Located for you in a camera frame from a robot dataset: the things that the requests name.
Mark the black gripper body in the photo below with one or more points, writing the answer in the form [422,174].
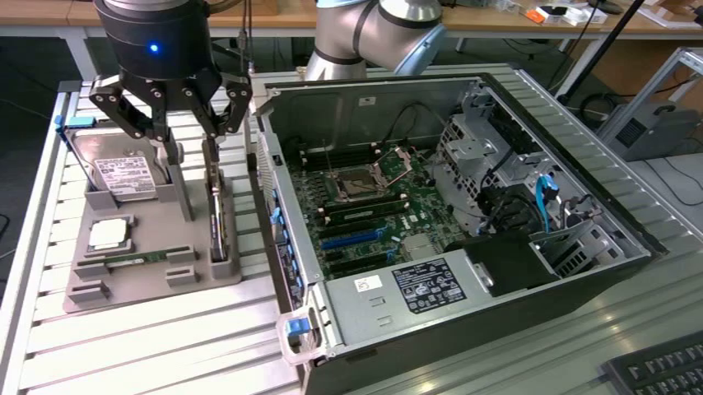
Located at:
[154,41]

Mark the green graphics card black cooler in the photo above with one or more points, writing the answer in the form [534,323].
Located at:
[218,222]

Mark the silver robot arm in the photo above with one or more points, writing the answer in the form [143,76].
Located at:
[385,33]

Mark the hard disk in blue caddy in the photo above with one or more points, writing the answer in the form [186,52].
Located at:
[126,177]

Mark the thin metal locking lever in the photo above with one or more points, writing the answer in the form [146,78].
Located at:
[329,158]

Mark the black RAM slot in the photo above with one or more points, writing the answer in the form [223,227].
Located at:
[341,158]
[341,153]
[341,163]
[341,148]

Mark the CPU socket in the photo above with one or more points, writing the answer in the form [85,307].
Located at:
[354,183]

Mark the silver CPU chip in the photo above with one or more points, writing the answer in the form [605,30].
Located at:
[110,234]

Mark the grey plastic parts rack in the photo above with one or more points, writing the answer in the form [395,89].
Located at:
[159,234]

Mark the metal socket cover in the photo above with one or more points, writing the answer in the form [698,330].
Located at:
[398,164]

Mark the black installed RAM stick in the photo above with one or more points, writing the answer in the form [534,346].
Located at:
[365,213]

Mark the long black expansion slot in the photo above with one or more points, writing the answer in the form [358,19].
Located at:
[359,269]
[357,260]
[349,229]

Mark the green RAM stick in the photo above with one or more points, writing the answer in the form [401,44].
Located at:
[133,259]

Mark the green motherboard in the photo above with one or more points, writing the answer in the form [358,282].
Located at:
[424,205]

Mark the silver metal drive cage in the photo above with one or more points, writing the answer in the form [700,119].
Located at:
[468,148]

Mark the silver chipset heatsink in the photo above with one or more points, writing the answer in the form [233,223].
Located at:
[421,245]

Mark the silver power supply unit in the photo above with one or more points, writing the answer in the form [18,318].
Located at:
[357,317]

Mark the orange small box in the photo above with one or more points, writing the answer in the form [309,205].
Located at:
[536,16]

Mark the white small box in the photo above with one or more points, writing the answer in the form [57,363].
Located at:
[588,16]

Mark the black tripod pole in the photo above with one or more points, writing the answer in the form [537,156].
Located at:
[604,45]

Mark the silver disk bay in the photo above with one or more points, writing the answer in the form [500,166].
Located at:
[582,251]

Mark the grey computer tower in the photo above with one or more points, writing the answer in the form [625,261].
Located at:
[649,136]

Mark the open black PC case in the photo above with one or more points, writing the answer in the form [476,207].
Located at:
[577,321]

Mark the black keyboard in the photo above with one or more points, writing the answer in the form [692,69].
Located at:
[665,370]

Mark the wooden desk white frame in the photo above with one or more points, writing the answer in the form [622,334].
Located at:
[45,12]
[494,16]

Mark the aluminium profile frame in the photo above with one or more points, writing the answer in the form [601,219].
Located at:
[654,78]

